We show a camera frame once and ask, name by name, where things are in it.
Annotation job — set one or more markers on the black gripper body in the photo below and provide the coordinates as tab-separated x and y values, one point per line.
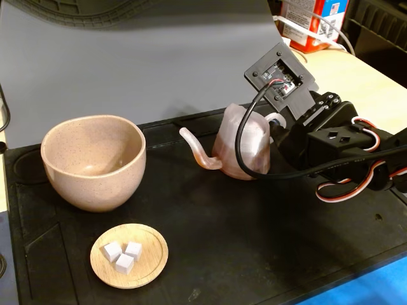
294	131

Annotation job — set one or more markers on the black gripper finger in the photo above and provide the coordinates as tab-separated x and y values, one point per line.
287	155
277	133

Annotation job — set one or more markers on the translucent pink kettle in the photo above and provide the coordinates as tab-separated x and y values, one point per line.
222	143

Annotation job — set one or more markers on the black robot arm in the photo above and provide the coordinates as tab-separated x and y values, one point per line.
394	139

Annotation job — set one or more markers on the beige speckled ceramic cup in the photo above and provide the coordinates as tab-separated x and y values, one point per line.
95	190

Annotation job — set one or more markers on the red and white box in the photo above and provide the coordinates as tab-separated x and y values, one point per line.
305	35

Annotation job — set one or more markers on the black work mat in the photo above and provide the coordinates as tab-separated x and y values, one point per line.
222	238

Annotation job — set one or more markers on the black plastic crate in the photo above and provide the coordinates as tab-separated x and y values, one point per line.
381	19

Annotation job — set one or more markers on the gray silicone mat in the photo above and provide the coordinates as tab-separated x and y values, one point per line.
143	63

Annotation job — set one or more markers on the blue tape strip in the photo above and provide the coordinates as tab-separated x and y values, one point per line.
381	286

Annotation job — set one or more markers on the round wooden coaster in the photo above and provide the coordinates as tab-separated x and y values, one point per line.
149	254

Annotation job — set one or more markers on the white cube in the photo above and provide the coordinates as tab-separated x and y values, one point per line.
124	265
111	252
133	251

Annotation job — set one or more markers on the black round object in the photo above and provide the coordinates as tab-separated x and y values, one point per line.
2	265

